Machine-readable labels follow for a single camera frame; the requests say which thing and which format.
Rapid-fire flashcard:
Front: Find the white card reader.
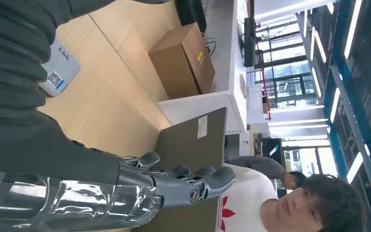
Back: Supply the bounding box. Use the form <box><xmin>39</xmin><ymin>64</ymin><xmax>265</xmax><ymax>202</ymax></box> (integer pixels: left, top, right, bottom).
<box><xmin>38</xmin><ymin>39</ymin><xmax>81</xmax><ymax>98</ymax></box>

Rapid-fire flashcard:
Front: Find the person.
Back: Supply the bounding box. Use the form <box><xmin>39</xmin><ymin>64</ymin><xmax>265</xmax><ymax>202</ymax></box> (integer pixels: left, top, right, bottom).
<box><xmin>224</xmin><ymin>156</ymin><xmax>308</xmax><ymax>190</ymax></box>
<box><xmin>215</xmin><ymin>163</ymin><xmax>367</xmax><ymax>232</ymax></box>

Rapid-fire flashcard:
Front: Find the grey laptop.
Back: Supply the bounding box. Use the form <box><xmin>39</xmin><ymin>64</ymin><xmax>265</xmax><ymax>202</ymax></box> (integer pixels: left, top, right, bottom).
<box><xmin>132</xmin><ymin>107</ymin><xmax>228</xmax><ymax>232</ymax></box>

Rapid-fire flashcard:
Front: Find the white raised shelf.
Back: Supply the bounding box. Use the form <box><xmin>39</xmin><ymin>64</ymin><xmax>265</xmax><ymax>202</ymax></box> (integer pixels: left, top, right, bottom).
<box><xmin>158</xmin><ymin>0</ymin><xmax>248</xmax><ymax>135</ymax></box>

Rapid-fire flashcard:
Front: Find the brown cardboard box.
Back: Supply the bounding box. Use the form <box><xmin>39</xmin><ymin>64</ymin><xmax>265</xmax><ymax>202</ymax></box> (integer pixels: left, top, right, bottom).
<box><xmin>148</xmin><ymin>22</ymin><xmax>216</xmax><ymax>100</ymax></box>

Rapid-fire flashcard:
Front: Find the black monitor screen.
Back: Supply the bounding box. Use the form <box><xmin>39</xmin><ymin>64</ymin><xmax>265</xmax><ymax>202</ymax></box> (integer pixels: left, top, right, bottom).
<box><xmin>260</xmin><ymin>137</ymin><xmax>286</xmax><ymax>168</ymax></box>

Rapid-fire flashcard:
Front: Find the thin red pole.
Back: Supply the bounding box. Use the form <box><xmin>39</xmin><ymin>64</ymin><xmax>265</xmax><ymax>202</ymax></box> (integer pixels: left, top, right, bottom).
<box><xmin>259</xmin><ymin>48</ymin><xmax>272</xmax><ymax>121</ymax></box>

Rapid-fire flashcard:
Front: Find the ceiling light strip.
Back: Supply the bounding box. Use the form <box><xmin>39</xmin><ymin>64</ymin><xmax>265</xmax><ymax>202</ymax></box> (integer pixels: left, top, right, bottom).
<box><xmin>346</xmin><ymin>152</ymin><xmax>364</xmax><ymax>184</ymax></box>
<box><xmin>344</xmin><ymin>0</ymin><xmax>363</xmax><ymax>60</ymax></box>
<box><xmin>330</xmin><ymin>87</ymin><xmax>341</xmax><ymax>124</ymax></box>

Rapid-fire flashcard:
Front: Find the black cable bundle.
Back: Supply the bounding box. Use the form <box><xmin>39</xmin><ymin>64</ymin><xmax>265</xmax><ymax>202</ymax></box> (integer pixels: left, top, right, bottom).
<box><xmin>201</xmin><ymin>32</ymin><xmax>217</xmax><ymax>58</ymax></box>

